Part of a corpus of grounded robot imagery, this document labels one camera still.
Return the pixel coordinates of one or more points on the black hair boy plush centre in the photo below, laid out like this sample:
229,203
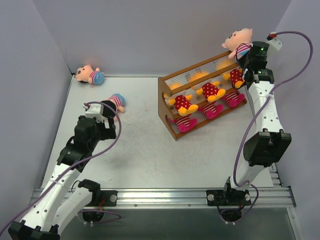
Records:
116,103

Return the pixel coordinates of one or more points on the aluminium table edge rail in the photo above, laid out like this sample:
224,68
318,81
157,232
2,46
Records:
182,198

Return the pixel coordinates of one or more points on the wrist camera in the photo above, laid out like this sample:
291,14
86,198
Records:
275,44
94,111

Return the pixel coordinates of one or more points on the wooden toy shelf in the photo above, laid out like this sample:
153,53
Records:
195,96

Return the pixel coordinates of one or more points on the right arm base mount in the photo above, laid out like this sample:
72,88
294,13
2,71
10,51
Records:
228,196

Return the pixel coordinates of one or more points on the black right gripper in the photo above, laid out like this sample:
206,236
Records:
244,63

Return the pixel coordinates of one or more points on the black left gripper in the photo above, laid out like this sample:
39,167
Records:
110,128

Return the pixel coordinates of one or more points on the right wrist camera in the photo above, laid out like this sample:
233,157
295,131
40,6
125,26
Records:
275,44

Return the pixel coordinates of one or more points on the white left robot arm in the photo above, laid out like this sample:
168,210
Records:
49,214

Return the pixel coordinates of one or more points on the white pink plush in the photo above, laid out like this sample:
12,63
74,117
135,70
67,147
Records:
233,99
210,110
184,123

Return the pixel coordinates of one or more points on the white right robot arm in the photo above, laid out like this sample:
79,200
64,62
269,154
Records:
269,141

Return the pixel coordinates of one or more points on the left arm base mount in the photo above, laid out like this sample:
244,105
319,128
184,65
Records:
108,198

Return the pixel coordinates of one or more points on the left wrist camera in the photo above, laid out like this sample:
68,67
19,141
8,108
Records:
94,111

